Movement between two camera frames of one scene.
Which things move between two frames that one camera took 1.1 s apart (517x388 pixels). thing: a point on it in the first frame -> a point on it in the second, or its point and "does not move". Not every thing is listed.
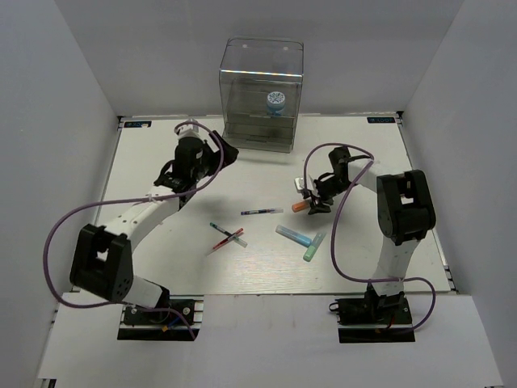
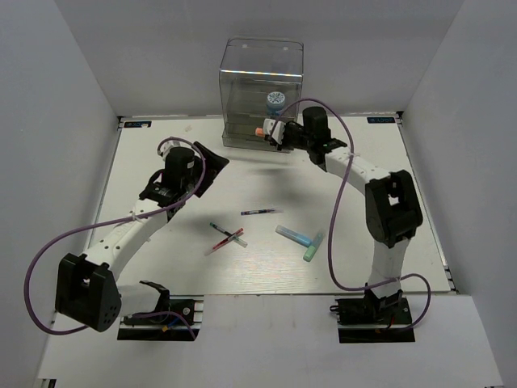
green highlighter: x=314 y=243 does not move
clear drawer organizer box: x=259 y=111 does not move
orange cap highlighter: x=300 y=206 -> x=259 y=132
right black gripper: x=319 y=192 -> x=285 y=145
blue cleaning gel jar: x=275 y=103 does not move
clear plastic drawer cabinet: x=262 y=78 does not move
